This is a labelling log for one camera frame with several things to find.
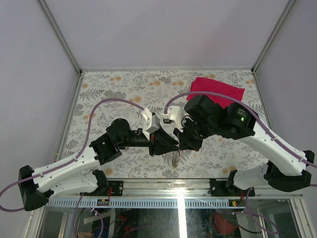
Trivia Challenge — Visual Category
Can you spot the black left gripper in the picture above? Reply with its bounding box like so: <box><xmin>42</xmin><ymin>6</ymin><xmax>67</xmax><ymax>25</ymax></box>
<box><xmin>118</xmin><ymin>124</ymin><xmax>181</xmax><ymax>157</ymax></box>

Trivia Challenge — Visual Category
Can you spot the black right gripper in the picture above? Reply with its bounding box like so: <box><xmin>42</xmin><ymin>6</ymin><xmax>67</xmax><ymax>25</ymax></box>
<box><xmin>172</xmin><ymin>116</ymin><xmax>216</xmax><ymax>151</ymax></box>

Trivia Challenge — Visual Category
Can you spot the metal key organiser with rings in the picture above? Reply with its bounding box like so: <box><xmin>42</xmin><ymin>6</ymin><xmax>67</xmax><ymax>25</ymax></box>
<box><xmin>171</xmin><ymin>150</ymin><xmax>183</xmax><ymax>169</ymax></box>

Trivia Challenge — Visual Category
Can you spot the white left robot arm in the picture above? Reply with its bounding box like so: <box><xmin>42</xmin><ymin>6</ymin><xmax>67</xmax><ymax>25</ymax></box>
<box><xmin>19</xmin><ymin>119</ymin><xmax>178</xmax><ymax>211</ymax></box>

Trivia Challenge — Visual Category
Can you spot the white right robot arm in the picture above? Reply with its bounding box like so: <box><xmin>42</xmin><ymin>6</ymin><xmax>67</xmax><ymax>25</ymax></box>
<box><xmin>174</xmin><ymin>95</ymin><xmax>315</xmax><ymax>196</ymax></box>

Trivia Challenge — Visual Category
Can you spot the pink folded cloth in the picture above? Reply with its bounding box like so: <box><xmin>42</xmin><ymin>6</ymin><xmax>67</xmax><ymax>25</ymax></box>
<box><xmin>190</xmin><ymin>77</ymin><xmax>245</xmax><ymax>108</ymax></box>

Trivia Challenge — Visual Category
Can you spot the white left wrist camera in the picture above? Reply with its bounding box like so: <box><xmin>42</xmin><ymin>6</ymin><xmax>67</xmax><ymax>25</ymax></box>
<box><xmin>141</xmin><ymin>108</ymin><xmax>160</xmax><ymax>141</ymax></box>

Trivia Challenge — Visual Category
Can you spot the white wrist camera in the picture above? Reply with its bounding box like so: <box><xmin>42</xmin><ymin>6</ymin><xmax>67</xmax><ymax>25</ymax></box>
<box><xmin>141</xmin><ymin>108</ymin><xmax>160</xmax><ymax>141</ymax></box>
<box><xmin>162</xmin><ymin>106</ymin><xmax>186</xmax><ymax>132</ymax></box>

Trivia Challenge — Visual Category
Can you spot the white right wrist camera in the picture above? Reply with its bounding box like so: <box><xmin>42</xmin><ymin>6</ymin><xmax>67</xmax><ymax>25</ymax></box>
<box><xmin>162</xmin><ymin>106</ymin><xmax>186</xmax><ymax>132</ymax></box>

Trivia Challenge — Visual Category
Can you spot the aluminium mounting rail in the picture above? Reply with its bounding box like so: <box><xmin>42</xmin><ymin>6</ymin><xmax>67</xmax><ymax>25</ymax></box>
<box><xmin>49</xmin><ymin>178</ymin><xmax>303</xmax><ymax>198</ymax></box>

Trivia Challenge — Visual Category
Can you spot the white slotted cable duct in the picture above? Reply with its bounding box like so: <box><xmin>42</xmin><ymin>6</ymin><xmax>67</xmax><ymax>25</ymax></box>
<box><xmin>48</xmin><ymin>198</ymin><xmax>239</xmax><ymax>209</ymax></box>

